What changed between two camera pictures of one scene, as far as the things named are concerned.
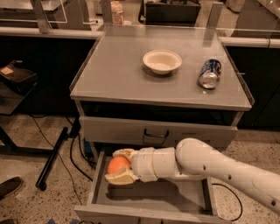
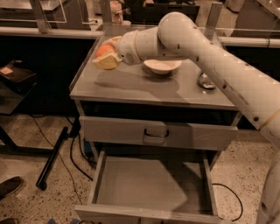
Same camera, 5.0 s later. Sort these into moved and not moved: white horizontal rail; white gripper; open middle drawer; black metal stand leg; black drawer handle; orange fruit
Moved: white gripper; orange fruit
Not moved: open middle drawer; white horizontal rail; black metal stand leg; black drawer handle
